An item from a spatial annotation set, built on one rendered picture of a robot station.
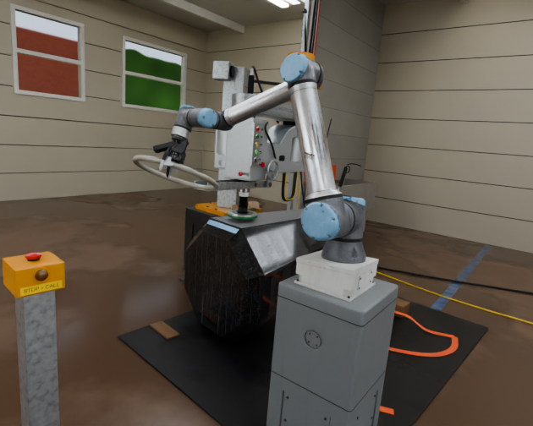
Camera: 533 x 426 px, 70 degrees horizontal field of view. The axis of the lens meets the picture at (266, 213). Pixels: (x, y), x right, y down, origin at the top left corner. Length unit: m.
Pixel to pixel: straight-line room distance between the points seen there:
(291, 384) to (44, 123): 7.25
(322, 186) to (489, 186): 5.92
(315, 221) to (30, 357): 0.99
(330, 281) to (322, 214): 0.30
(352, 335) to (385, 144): 6.33
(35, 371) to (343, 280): 1.06
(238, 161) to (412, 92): 5.40
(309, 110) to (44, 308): 1.10
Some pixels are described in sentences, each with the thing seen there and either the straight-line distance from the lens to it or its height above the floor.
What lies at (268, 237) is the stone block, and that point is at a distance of 2.61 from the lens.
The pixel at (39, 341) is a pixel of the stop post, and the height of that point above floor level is 0.85.
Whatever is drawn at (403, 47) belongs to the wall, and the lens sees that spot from 7.84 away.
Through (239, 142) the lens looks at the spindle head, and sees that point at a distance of 2.59.
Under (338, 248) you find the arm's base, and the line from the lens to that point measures 1.61.
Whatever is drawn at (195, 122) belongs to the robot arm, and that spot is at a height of 1.50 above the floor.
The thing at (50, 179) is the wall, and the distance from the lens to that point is 8.40.
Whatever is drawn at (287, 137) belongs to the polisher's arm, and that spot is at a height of 1.47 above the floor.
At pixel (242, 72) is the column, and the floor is 2.00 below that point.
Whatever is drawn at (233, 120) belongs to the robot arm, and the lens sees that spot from 1.94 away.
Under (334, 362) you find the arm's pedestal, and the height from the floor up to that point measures 0.60.
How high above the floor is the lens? 1.45
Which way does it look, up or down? 11 degrees down
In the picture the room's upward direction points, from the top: 5 degrees clockwise
